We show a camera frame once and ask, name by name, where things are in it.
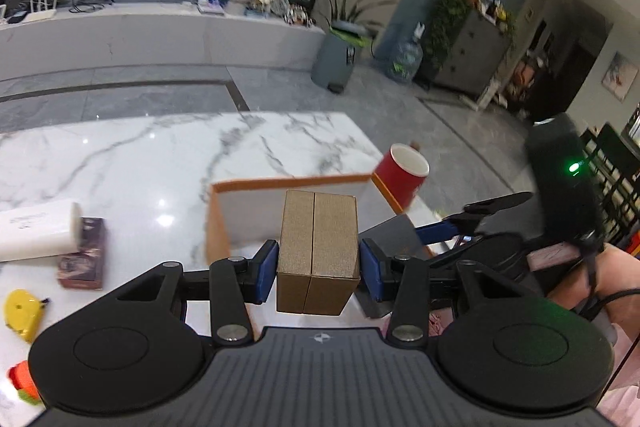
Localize grey trash bin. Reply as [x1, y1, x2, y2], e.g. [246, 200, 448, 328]
[311, 21, 371, 95]

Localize long-leaf potted plant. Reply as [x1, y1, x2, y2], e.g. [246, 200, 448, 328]
[316, 0, 386, 38]

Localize pink cloth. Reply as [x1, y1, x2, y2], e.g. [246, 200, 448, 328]
[597, 322, 640, 427]

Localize white rounded case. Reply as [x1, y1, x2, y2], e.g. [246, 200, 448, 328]
[0, 201, 83, 263]

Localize large water jug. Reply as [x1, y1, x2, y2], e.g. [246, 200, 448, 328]
[387, 23, 425, 84]

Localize climbing green plant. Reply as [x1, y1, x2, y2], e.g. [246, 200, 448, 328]
[425, 0, 488, 78]

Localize small brown cardboard box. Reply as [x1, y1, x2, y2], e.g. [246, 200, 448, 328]
[276, 190, 361, 317]

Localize dark printed box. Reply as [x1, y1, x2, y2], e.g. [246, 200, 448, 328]
[56, 217, 107, 290]

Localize orange crochet toy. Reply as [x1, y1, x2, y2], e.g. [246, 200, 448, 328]
[7, 359, 45, 407]

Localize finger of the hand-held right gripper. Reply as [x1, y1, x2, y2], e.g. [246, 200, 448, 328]
[414, 213, 482, 245]
[462, 191, 533, 214]

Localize red mug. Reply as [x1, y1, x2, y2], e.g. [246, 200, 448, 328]
[375, 143, 431, 212]

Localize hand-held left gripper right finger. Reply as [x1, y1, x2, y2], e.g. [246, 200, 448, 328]
[360, 238, 538, 344]

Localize white router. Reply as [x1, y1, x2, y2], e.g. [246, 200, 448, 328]
[22, 0, 61, 22]

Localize yellow duck toy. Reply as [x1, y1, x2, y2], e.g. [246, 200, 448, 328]
[4, 289, 51, 343]

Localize black cables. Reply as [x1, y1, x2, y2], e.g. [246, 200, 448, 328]
[67, 0, 108, 14]

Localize black dining chair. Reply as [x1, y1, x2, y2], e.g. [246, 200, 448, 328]
[580, 122, 640, 248]

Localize black strap cable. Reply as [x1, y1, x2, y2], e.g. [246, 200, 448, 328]
[582, 234, 640, 320]

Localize framed wall picture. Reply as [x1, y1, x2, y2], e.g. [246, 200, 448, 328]
[600, 52, 640, 102]

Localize person's right forearm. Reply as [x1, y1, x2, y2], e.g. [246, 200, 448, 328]
[545, 243, 640, 325]

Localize orange cardboard box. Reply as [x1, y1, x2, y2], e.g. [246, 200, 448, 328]
[206, 172, 436, 320]

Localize marble television console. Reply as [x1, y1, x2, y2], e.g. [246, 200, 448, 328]
[0, 0, 326, 80]

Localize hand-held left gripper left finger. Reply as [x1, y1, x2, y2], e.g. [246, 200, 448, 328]
[117, 240, 280, 348]

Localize grey drawer cabinet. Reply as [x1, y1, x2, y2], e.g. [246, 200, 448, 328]
[432, 4, 516, 95]

